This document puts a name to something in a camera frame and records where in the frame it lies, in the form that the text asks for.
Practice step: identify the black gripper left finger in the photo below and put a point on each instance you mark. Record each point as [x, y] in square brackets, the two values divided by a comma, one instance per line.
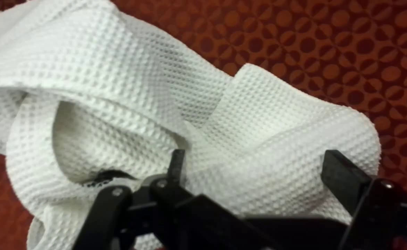
[110, 208]

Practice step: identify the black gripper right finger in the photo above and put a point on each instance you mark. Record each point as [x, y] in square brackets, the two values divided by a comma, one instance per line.
[378, 212]

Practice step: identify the white waffle towel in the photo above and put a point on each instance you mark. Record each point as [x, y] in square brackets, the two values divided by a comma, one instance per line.
[120, 69]

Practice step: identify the red fabric office chair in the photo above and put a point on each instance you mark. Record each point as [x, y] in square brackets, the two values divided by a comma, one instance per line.
[328, 46]

